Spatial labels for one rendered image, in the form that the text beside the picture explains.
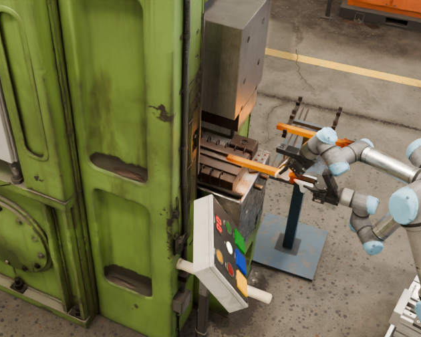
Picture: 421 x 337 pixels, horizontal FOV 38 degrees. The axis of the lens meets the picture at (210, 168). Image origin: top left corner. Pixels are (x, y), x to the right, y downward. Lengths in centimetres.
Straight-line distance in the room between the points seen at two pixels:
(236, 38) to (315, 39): 349
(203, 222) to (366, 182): 219
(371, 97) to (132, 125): 299
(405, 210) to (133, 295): 147
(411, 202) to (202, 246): 73
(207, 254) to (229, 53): 72
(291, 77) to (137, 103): 294
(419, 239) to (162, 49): 110
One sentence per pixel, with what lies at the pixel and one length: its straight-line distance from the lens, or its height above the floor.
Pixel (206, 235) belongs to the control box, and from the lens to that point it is 217.
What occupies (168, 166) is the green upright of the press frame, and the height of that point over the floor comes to 127.
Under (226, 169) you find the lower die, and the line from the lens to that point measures 270.
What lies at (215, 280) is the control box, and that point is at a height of 112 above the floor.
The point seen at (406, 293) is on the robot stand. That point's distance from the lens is 270.
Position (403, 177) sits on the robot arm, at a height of 129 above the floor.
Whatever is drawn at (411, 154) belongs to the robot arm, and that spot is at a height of 124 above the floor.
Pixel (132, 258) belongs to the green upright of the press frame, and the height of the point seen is 54.
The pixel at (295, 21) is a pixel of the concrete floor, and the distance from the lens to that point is 586.
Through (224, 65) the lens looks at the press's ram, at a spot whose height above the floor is 160.
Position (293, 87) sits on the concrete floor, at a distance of 496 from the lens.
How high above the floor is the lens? 284
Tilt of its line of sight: 43 degrees down
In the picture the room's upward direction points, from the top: 3 degrees clockwise
